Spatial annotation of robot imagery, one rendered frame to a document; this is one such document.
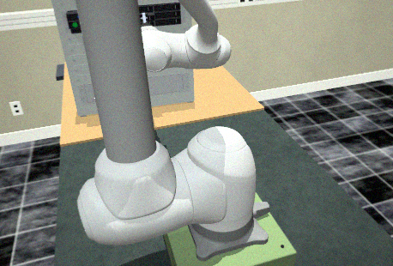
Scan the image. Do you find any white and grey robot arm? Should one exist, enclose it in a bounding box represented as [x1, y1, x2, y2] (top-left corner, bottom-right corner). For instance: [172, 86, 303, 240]
[75, 0, 270, 262]

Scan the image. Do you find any orange flat board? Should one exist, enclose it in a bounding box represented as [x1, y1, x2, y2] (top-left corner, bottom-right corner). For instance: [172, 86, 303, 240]
[60, 62, 264, 147]

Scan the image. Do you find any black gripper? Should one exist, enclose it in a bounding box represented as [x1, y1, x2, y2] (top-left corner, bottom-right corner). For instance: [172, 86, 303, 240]
[140, 13, 153, 27]

